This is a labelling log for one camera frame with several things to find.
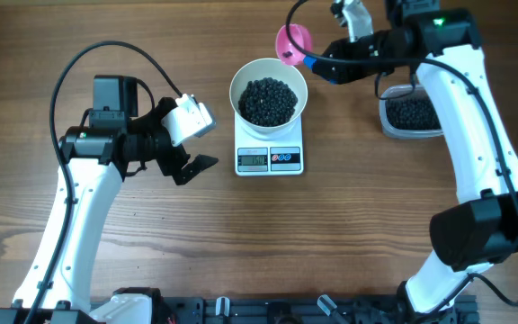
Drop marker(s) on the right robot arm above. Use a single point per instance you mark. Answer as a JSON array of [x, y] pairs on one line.
[[443, 50]]

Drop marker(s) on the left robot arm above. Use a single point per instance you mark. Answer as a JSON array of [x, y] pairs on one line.
[[96, 155]]

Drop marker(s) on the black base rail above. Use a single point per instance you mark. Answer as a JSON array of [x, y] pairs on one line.
[[195, 310]]

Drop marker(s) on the clear plastic container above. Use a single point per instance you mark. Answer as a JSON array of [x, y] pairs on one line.
[[398, 92]]

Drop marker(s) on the black beans in container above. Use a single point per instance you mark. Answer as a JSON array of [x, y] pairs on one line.
[[412, 114]]

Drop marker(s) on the white digital kitchen scale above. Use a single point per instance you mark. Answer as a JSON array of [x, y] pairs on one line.
[[279, 153]]

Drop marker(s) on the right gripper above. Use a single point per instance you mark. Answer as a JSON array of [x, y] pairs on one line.
[[341, 71]]

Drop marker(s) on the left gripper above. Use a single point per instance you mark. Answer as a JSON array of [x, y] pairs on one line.
[[171, 166]]

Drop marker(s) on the black beans in bowl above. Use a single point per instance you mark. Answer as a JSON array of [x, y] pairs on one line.
[[267, 102]]

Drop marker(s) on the pink scoop blue handle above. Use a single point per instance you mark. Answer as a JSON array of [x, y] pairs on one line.
[[297, 39]]

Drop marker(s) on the white bowl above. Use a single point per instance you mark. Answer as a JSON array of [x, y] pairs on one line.
[[269, 67]]

